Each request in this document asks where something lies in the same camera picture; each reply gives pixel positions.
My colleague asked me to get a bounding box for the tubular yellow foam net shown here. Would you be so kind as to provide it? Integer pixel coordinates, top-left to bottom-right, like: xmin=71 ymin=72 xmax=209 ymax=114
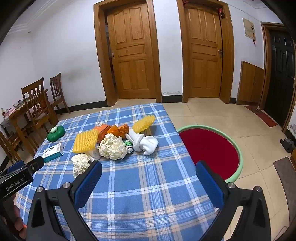
xmin=132 ymin=115 xmax=156 ymax=136

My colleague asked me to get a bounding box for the green basin with red inside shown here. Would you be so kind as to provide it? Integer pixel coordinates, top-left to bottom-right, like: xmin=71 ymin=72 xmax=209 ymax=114
xmin=178 ymin=125 xmax=243 ymax=183

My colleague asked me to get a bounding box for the black door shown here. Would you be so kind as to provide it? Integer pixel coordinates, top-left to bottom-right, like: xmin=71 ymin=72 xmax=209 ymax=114
xmin=261 ymin=22 xmax=296 ymax=130

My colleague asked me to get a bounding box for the large paper ball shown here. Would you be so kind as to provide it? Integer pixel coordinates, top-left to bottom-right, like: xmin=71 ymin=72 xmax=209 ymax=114
xmin=99 ymin=133 xmax=128 ymax=160

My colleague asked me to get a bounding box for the wooden wall panel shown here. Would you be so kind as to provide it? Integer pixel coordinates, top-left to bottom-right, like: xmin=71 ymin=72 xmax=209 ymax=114
xmin=236 ymin=61 xmax=265 ymax=106

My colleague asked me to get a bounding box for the pair of dark slippers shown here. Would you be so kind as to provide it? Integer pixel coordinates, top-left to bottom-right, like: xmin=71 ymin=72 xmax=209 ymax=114
xmin=280 ymin=138 xmax=296 ymax=153

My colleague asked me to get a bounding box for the green white small packet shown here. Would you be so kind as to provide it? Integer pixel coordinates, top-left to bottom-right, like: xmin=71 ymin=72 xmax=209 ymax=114
xmin=124 ymin=139 xmax=134 ymax=154

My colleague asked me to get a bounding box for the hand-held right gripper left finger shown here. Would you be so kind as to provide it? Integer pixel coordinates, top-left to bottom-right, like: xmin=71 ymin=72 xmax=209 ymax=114
xmin=26 ymin=160 xmax=103 ymax=241

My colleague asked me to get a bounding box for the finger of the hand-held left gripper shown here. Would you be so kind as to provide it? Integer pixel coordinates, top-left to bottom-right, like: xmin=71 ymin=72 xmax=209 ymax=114
xmin=7 ymin=161 xmax=25 ymax=173
xmin=24 ymin=156 xmax=45 ymax=175

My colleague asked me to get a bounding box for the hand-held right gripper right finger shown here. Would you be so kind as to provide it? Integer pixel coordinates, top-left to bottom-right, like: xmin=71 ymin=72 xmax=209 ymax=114
xmin=195 ymin=160 xmax=272 ymax=241

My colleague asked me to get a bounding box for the orange crumpled wrapper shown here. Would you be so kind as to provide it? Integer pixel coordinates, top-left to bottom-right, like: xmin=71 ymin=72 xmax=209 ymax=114
xmin=107 ymin=124 xmax=129 ymax=139

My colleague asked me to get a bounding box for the flat yellow foam net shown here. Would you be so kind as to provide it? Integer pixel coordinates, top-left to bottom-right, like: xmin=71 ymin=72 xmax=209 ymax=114
xmin=72 ymin=129 xmax=100 ymax=154

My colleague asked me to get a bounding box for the brown floor mat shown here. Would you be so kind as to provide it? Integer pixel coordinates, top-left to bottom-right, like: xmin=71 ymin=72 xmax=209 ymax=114
xmin=273 ymin=157 xmax=296 ymax=204

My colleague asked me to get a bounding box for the orange cardboard box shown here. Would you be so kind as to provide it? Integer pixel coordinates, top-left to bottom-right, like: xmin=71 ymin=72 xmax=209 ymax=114
xmin=93 ymin=123 xmax=111 ymax=144

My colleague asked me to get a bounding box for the white cardboard box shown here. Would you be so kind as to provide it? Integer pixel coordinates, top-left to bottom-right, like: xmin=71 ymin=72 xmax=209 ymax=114
xmin=42 ymin=143 xmax=64 ymax=163

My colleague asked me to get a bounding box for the wooden door without handle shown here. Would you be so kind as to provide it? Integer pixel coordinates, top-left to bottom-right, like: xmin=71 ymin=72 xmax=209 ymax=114
xmin=94 ymin=0 xmax=162 ymax=107

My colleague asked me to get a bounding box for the person's left hand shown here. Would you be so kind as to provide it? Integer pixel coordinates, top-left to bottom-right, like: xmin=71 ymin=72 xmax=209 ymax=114
xmin=8 ymin=193 xmax=27 ymax=240

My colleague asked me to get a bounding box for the red doormat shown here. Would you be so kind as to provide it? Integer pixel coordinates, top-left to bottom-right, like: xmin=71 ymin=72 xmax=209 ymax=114
xmin=245 ymin=105 xmax=278 ymax=127

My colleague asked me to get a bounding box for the blue plaid tablecloth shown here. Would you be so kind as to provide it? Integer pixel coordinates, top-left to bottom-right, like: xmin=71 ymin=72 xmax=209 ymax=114
xmin=16 ymin=103 xmax=222 ymax=241

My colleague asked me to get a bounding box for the wooden dining table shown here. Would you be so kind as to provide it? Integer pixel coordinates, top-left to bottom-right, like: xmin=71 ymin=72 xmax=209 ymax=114
xmin=0 ymin=89 xmax=49 ymax=163

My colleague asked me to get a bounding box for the wall fuse box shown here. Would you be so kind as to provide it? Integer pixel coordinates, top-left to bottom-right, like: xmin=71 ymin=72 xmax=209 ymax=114
xmin=242 ymin=17 xmax=255 ymax=40

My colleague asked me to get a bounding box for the wooden door with metal handle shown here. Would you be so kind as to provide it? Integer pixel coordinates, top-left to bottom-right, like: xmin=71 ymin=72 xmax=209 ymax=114
xmin=177 ymin=0 xmax=235 ymax=104

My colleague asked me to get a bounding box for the small paper ball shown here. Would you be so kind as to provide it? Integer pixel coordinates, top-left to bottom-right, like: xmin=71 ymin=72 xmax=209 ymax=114
xmin=71 ymin=153 xmax=91 ymax=178

